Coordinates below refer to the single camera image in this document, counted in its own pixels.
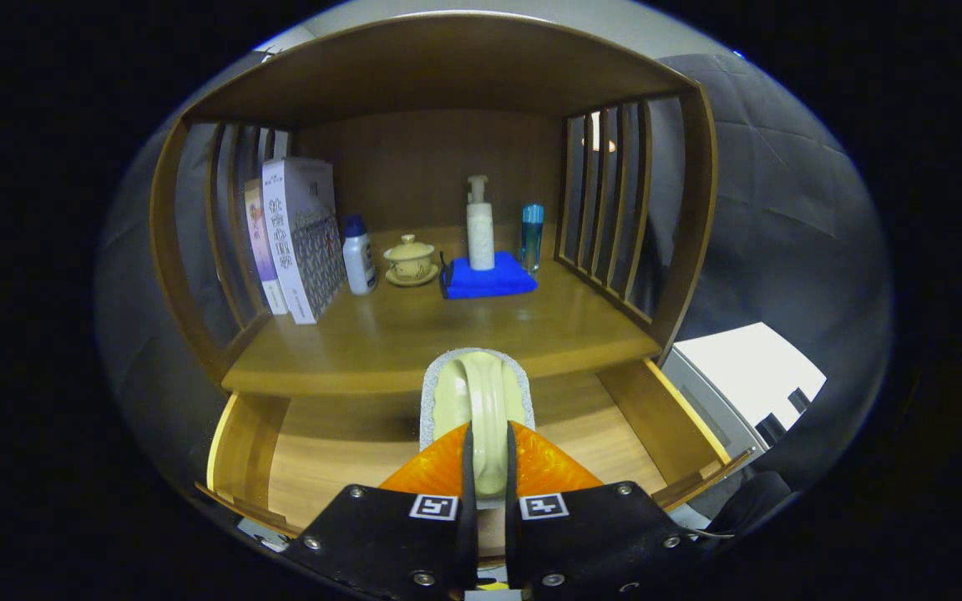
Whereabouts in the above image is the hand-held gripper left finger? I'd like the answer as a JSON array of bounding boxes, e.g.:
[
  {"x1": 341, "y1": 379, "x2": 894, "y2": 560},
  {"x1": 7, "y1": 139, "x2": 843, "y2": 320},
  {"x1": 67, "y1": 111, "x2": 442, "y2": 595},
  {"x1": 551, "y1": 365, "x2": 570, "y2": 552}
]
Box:
[{"x1": 281, "y1": 422, "x2": 478, "y2": 600}]

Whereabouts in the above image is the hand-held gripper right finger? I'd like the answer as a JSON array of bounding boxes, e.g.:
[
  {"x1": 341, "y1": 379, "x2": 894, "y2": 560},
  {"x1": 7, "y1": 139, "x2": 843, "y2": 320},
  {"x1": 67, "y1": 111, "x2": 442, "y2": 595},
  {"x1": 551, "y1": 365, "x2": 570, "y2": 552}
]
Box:
[{"x1": 504, "y1": 422, "x2": 703, "y2": 598}]

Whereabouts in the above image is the green scrub brush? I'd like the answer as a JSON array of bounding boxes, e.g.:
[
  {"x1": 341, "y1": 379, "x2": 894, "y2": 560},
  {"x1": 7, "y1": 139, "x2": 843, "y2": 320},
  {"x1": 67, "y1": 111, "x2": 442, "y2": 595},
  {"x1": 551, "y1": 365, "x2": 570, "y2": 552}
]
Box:
[{"x1": 419, "y1": 347, "x2": 536, "y2": 500}]

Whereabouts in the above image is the wooden drawer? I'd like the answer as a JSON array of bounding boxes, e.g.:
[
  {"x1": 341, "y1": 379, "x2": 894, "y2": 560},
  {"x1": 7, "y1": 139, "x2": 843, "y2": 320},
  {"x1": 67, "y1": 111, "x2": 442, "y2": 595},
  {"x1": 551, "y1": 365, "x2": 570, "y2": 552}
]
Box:
[{"x1": 195, "y1": 359, "x2": 753, "y2": 560}]

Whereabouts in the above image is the wooden countertop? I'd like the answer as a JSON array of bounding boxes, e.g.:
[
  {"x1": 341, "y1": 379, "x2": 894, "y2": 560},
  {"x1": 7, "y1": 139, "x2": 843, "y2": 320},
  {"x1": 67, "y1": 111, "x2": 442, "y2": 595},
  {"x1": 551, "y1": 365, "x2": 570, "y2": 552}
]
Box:
[{"x1": 222, "y1": 225, "x2": 664, "y2": 397}]

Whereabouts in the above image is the wooden cabinet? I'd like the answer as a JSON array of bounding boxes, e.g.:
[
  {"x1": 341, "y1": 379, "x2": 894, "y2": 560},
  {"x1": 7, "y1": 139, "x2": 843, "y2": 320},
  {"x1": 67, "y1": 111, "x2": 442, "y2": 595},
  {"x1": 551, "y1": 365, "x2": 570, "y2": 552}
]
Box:
[{"x1": 149, "y1": 13, "x2": 717, "y2": 397}]

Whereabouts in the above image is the blue folded cloth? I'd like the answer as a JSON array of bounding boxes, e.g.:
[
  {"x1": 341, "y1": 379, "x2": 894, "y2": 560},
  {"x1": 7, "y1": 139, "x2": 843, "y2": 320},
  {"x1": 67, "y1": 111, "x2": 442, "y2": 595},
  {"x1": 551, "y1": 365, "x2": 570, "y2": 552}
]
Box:
[{"x1": 441, "y1": 251, "x2": 539, "y2": 301}]

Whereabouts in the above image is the beige lidded tea cup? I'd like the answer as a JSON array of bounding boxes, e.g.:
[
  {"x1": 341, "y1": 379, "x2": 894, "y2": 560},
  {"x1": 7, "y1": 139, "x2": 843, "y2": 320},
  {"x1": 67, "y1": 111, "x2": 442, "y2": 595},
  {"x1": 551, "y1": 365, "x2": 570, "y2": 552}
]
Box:
[{"x1": 382, "y1": 234, "x2": 440, "y2": 288}]

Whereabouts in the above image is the white bottle blue cap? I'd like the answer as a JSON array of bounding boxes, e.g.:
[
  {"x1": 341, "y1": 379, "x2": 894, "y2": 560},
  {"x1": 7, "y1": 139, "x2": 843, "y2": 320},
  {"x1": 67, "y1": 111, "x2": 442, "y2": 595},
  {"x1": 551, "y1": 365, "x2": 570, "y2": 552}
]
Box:
[{"x1": 342, "y1": 215, "x2": 378, "y2": 296}]

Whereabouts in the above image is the white pump bottle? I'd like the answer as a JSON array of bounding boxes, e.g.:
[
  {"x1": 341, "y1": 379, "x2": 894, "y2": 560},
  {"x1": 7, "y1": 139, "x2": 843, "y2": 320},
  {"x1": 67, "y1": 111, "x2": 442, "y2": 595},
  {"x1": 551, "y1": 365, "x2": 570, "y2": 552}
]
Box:
[{"x1": 466, "y1": 174, "x2": 496, "y2": 272}]

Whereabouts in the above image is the blue translucent tumbler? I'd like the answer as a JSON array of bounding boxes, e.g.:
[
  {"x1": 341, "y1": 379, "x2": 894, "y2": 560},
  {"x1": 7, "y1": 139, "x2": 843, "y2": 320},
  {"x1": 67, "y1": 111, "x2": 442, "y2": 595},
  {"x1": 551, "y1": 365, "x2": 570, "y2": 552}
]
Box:
[{"x1": 520, "y1": 204, "x2": 545, "y2": 275}]

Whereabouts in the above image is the white book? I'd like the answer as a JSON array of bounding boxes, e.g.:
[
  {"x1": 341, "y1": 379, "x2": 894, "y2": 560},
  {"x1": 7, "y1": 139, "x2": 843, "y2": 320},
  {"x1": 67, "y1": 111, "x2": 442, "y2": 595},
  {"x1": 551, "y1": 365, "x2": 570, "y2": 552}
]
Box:
[{"x1": 261, "y1": 157, "x2": 347, "y2": 326}]

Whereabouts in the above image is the purple book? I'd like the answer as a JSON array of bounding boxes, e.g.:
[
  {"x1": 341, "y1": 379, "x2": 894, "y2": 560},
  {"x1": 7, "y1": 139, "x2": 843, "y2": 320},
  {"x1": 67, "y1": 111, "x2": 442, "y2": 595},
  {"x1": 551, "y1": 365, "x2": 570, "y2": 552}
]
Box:
[{"x1": 244, "y1": 178, "x2": 290, "y2": 316}]

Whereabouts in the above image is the black backdrop cloth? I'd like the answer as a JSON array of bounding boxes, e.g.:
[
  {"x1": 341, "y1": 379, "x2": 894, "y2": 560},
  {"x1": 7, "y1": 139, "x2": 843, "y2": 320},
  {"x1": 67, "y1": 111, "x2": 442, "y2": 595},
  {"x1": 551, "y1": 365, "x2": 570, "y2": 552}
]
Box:
[{"x1": 95, "y1": 50, "x2": 895, "y2": 502}]

